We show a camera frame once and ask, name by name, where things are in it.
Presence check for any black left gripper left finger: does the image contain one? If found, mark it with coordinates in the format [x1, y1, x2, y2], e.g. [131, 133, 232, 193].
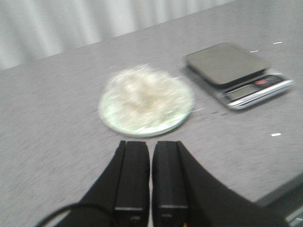
[54, 140, 150, 227]

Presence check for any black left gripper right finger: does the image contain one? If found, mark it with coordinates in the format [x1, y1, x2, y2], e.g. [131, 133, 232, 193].
[152, 141, 289, 227]

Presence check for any white vermicelli noodle bundle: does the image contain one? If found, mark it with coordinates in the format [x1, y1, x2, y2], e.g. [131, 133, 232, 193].
[107, 66, 188, 129]

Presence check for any pale green round plate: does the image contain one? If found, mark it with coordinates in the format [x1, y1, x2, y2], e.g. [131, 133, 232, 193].
[98, 68, 196, 138]

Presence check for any black silver kitchen scale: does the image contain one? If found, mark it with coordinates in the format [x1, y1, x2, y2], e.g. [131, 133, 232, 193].
[184, 43, 294, 110]

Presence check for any white pleated curtain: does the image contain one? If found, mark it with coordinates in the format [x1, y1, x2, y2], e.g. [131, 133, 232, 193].
[0, 0, 223, 70]

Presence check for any black cable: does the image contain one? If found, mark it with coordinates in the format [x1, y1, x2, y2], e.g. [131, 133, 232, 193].
[34, 203, 116, 227]

